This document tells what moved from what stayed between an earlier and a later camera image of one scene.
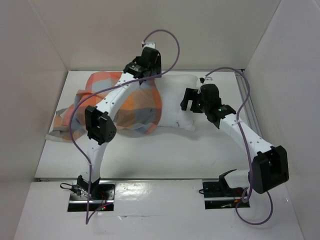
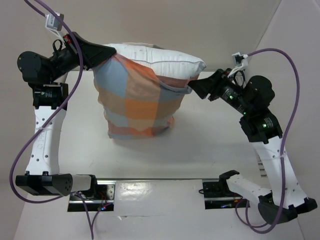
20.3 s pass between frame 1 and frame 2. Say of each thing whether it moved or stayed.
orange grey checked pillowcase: moved
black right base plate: stayed
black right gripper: moved
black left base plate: stayed
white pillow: moved
